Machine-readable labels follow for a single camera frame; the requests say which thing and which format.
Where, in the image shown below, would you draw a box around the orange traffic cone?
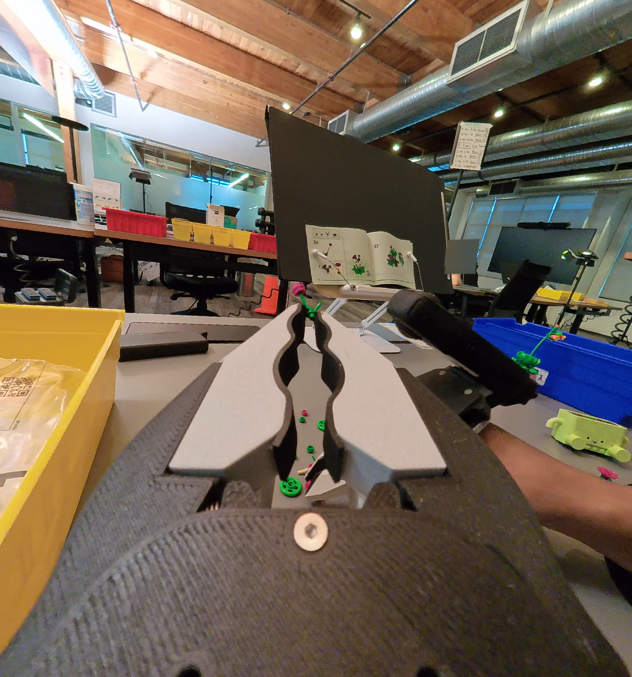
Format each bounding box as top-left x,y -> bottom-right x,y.
256,275 -> 278,317

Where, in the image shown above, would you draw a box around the green toy plant with flower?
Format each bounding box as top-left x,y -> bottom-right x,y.
511,325 -> 565,376

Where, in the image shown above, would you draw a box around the white air vent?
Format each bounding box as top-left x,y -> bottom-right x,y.
447,0 -> 533,91

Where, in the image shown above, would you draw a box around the yellow plastic bin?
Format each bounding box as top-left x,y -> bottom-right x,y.
0,303 -> 125,672

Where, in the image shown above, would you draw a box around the black computer monitor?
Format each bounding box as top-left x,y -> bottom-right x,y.
0,158 -> 76,222
487,226 -> 598,286

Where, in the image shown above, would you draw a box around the black rectangular box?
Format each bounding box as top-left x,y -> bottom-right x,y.
119,330 -> 209,362

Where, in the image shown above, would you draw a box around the black office chair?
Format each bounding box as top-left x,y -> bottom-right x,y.
160,201 -> 240,317
485,260 -> 552,318

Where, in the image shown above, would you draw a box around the black display board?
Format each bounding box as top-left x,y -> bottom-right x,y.
265,105 -> 454,297

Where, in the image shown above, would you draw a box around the wipes canister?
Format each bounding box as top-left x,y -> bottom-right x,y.
73,182 -> 96,225

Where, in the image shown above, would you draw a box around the person's right forearm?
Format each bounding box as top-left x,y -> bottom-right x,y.
477,422 -> 632,630

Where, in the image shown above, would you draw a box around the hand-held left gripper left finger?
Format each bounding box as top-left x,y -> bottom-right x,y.
168,304 -> 305,495

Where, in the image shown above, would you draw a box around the row of yellow bins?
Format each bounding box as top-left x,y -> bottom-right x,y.
171,218 -> 251,249

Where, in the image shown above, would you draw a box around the handwritten sign on pole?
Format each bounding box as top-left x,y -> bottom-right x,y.
445,122 -> 492,218

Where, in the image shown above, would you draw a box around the white book stand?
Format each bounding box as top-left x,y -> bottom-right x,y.
302,249 -> 433,354

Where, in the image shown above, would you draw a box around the small toy flower pieces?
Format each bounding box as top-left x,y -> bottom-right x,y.
279,407 -> 330,500

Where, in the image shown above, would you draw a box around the clear plastic bag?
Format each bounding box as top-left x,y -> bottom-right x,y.
0,357 -> 86,551

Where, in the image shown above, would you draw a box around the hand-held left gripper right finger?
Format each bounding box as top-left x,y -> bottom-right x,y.
315,313 -> 449,510

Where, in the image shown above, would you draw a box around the pink flower toy stem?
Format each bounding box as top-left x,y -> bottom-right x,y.
290,282 -> 324,321

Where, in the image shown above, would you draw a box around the wood-edged office desk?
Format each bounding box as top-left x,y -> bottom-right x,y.
0,207 -> 278,314

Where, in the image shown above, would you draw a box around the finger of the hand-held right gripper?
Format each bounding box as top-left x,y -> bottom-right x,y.
302,457 -> 343,499

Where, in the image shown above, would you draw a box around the blue plastic bin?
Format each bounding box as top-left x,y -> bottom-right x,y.
472,317 -> 632,428

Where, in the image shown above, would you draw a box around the silver ventilation duct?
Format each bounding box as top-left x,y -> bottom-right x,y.
348,0 -> 632,141

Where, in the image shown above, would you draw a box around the printed wall sheet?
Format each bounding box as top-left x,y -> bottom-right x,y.
93,178 -> 122,212

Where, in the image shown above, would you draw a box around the light green toy pot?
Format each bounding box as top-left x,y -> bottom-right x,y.
546,408 -> 632,463

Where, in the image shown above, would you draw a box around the black tripod with device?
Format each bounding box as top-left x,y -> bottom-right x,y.
562,249 -> 599,334

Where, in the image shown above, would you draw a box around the black floor lamp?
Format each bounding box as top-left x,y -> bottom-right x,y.
51,115 -> 89,183

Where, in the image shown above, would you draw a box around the toy instruction booklet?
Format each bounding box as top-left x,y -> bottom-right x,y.
305,225 -> 418,291

